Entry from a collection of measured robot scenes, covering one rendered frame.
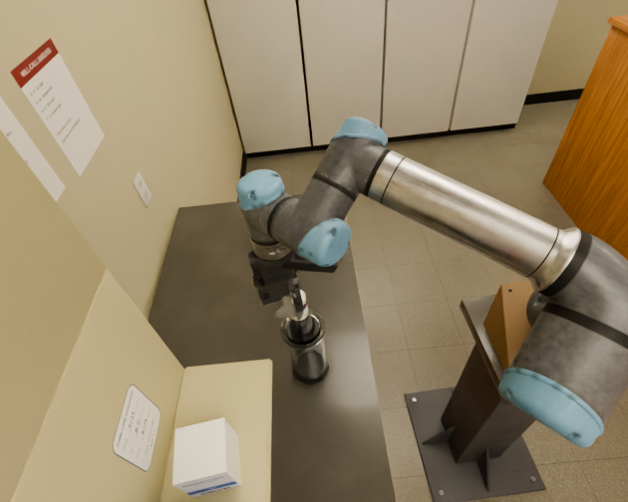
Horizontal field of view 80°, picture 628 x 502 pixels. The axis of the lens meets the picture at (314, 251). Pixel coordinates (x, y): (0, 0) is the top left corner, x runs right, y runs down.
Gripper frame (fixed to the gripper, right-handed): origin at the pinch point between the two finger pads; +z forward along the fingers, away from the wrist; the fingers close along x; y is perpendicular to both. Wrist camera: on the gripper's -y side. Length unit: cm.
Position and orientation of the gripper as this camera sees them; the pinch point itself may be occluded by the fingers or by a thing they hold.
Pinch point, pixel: (297, 305)
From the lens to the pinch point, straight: 85.8
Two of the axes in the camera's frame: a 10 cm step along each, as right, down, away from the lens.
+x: 3.1, 6.8, -6.6
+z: 0.9, 6.7, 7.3
